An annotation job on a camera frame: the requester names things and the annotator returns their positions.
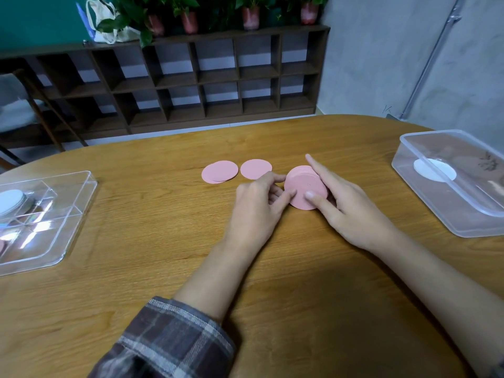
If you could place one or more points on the person's right hand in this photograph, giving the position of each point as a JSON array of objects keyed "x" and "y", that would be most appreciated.
[{"x": 354, "y": 216}]

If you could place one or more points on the person's left hand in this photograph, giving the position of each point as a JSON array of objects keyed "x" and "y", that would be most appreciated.
[{"x": 252, "y": 220}]

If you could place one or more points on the neat pink paper circle stack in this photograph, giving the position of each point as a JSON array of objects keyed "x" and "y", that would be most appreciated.
[{"x": 301, "y": 190}]

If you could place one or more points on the white disc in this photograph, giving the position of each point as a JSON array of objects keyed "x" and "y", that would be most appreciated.
[{"x": 429, "y": 171}]

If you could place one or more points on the clear divided tray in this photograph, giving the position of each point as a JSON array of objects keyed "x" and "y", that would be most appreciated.
[{"x": 75, "y": 192}]

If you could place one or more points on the neat white paper circle stack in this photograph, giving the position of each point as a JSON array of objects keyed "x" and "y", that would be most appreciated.
[{"x": 10, "y": 202}]

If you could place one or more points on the person's right forearm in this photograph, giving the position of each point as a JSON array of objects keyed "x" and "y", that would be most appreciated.
[{"x": 449, "y": 287}]

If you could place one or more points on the person's left forearm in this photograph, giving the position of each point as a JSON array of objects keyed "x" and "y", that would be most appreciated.
[{"x": 204, "y": 287}]

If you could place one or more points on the translucent plastic tub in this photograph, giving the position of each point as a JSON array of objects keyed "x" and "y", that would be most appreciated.
[{"x": 464, "y": 224}]

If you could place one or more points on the dark wooden cubby shelf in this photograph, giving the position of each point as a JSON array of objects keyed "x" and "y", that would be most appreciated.
[{"x": 220, "y": 76}]

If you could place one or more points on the white tote bag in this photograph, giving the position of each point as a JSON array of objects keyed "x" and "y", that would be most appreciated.
[{"x": 126, "y": 35}]

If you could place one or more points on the grey chair with wooden legs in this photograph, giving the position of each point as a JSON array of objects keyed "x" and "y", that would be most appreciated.
[
  {"x": 10, "y": 157},
  {"x": 15, "y": 114}
]

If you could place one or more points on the blue bottle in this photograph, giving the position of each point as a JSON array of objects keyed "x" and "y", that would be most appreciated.
[{"x": 84, "y": 21}]

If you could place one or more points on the grey wall pipe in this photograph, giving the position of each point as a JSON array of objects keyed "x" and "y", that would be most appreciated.
[{"x": 429, "y": 59}]

